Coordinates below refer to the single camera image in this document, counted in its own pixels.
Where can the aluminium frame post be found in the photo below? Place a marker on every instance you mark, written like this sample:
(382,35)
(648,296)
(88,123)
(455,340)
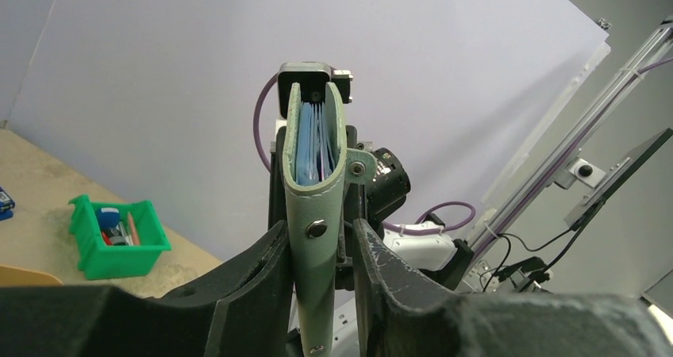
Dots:
(557,170)

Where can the green card holder wallet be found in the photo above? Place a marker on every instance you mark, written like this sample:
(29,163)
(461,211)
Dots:
(318,167)

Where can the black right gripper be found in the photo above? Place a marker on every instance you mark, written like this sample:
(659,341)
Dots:
(375,202)

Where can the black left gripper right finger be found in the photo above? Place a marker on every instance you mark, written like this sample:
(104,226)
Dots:
(402,312)

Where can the black monitor panel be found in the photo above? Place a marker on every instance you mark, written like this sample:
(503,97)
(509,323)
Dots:
(605,183)

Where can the orange oval tray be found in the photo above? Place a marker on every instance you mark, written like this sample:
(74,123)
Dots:
(16,276)

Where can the blue stapler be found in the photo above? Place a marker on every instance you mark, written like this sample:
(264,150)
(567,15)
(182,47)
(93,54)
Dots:
(7,205)

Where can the green bin with pens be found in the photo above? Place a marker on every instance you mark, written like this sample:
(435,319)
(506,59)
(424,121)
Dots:
(116,240)

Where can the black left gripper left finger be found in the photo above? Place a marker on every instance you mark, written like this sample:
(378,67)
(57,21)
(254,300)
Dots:
(240,308)

